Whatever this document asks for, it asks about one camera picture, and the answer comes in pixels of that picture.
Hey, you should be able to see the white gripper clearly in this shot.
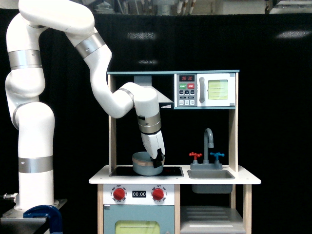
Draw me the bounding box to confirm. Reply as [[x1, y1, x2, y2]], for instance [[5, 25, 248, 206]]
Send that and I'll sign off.
[[141, 131, 165, 168]]

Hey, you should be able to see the grey-blue bowl with wooden rim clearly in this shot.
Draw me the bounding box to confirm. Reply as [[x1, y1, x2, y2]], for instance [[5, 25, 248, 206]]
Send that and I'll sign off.
[[132, 152, 165, 176]]

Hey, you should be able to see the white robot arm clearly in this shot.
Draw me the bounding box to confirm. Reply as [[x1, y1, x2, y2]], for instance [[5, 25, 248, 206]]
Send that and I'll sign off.
[[5, 0, 165, 211]]

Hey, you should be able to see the grey cabinet shelf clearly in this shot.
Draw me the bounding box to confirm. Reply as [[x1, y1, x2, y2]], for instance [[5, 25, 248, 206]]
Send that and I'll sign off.
[[180, 206, 246, 234]]

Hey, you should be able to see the right red oven knob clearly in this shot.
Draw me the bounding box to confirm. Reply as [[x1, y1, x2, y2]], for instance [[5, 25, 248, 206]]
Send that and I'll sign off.
[[152, 188, 164, 201]]

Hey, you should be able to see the red oven knob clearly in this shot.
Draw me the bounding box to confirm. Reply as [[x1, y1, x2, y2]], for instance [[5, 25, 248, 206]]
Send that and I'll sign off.
[[113, 188, 125, 201], [152, 188, 164, 201]]

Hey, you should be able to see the black stovetop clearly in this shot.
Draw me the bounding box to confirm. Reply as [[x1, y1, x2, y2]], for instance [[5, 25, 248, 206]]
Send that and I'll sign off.
[[110, 166, 184, 177]]

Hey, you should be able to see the left red oven knob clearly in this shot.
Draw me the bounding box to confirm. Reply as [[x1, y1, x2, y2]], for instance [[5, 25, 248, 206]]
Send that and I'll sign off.
[[113, 188, 125, 201]]

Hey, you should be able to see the grey sink basin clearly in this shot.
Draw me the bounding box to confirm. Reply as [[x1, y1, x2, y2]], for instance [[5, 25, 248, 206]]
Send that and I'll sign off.
[[187, 170, 235, 194]]

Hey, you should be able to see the grey faucet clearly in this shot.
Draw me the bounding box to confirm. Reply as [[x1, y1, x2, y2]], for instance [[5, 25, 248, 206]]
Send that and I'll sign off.
[[190, 128, 222, 170]]

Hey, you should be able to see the grey range hood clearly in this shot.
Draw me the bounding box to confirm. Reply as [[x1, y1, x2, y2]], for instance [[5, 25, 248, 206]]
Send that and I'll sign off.
[[134, 75, 174, 109]]

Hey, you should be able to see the blue oven door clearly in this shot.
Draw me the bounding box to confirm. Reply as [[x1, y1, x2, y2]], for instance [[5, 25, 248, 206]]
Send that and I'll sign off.
[[104, 205, 175, 234]]

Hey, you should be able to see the white toy microwave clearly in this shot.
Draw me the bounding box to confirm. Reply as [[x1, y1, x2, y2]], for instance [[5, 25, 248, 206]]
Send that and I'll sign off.
[[174, 72, 238, 109]]

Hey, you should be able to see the blue clamp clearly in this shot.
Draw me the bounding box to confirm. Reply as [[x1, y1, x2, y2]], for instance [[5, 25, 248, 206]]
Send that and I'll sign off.
[[23, 205, 63, 234]]

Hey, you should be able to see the red tap handle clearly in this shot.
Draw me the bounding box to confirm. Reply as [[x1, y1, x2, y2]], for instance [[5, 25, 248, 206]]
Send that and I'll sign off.
[[189, 152, 202, 161]]

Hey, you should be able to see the blue tap handle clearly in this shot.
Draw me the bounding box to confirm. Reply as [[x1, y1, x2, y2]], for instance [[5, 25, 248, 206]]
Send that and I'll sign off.
[[210, 152, 225, 161]]

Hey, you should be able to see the wooden toy kitchen frame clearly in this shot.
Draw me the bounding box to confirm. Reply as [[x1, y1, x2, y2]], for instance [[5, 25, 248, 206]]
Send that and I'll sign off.
[[89, 70, 261, 234]]

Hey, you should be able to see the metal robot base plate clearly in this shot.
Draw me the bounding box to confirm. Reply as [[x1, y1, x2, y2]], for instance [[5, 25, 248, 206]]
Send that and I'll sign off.
[[0, 198, 67, 224]]

